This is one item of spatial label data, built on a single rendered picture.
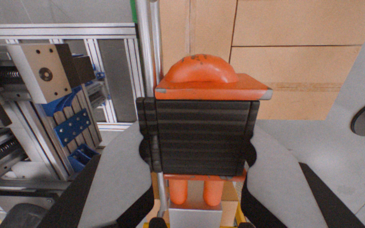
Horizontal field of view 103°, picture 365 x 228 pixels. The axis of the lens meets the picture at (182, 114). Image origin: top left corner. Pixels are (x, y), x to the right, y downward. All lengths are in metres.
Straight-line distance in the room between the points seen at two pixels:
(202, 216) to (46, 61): 0.48
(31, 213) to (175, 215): 0.62
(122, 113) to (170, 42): 0.82
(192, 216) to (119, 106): 1.22
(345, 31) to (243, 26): 0.45
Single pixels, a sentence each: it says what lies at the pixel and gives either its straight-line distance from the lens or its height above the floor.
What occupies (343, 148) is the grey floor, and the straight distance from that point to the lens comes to 2.40.
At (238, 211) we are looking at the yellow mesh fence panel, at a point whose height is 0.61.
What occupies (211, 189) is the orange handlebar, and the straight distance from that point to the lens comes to 0.18.
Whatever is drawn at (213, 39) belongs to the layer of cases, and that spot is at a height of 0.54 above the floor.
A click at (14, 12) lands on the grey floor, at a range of 1.92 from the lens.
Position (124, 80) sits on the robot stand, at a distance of 1.25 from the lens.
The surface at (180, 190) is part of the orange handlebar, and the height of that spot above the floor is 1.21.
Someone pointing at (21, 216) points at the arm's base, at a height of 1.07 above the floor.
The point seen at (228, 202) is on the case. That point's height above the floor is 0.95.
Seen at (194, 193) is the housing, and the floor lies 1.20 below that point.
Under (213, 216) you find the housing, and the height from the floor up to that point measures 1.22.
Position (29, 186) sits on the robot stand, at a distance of 0.86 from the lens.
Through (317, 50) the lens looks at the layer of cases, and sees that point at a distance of 0.98.
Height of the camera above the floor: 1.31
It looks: 63 degrees down
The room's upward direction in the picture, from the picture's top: 175 degrees counter-clockwise
